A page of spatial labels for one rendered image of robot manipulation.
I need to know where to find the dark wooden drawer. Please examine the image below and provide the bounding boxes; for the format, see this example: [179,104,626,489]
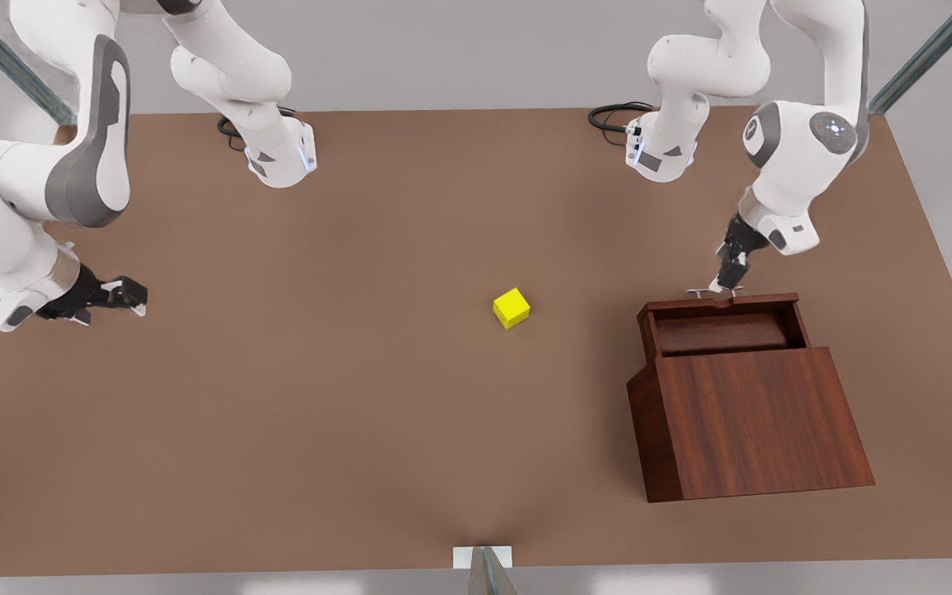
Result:
[637,287,812,359]

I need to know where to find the dark wooden cabinet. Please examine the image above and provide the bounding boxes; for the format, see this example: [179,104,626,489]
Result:
[626,345,877,504]

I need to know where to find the yellow cube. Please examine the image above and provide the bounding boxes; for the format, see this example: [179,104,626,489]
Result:
[493,287,531,331]

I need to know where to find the black cable loop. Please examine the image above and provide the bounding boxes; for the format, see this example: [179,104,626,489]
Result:
[217,115,250,155]
[588,101,656,149]

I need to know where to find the silver frame post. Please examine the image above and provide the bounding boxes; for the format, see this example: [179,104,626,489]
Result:
[0,0,78,127]
[469,546,519,595]
[868,0,952,116]

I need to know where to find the white post foot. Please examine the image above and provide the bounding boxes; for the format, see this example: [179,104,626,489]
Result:
[453,545,514,570]

